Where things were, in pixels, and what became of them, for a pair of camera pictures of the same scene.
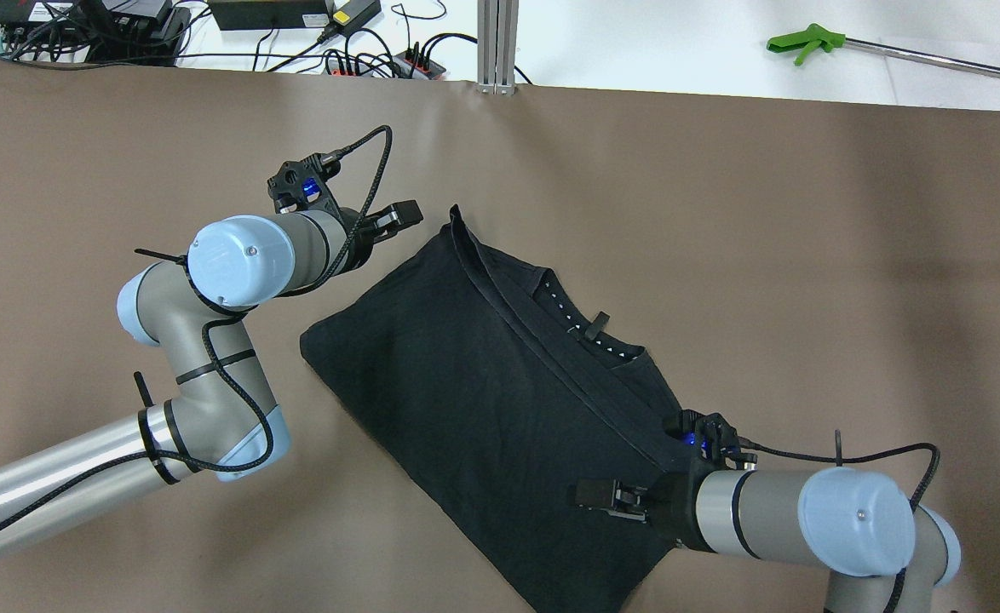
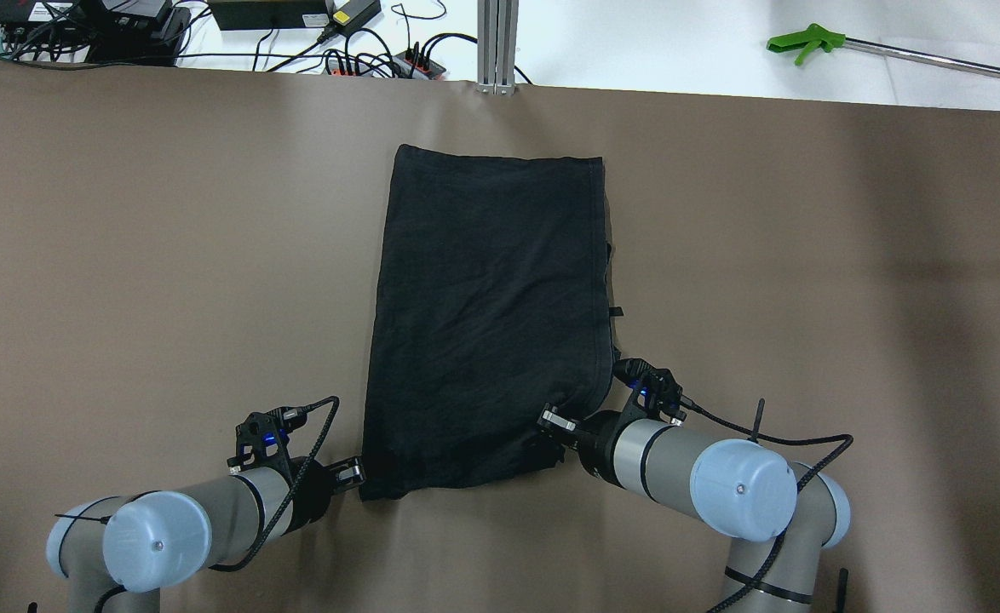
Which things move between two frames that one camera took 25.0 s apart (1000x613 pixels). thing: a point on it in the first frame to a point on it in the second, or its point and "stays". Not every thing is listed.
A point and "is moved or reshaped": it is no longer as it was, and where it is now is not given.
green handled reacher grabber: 814,37 stays
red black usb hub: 411,65 stays
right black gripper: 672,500 to 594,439
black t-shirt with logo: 493,392 is moved or reshaped
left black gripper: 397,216 to 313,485
